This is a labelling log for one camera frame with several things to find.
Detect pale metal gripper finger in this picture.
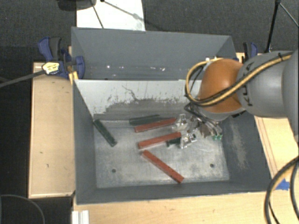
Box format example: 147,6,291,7
172,113,189,132
179,132,198,149

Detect small black block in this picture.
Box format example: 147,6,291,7
165,138,182,148

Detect red-brown flat block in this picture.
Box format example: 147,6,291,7
141,149,185,184
137,131,183,150
134,117,178,133

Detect dark green flat block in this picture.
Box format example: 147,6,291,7
129,114,162,126
93,119,118,147

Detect grey metal bin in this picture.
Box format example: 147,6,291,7
71,26,273,205

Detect pale wood board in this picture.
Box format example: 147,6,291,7
28,62,77,199

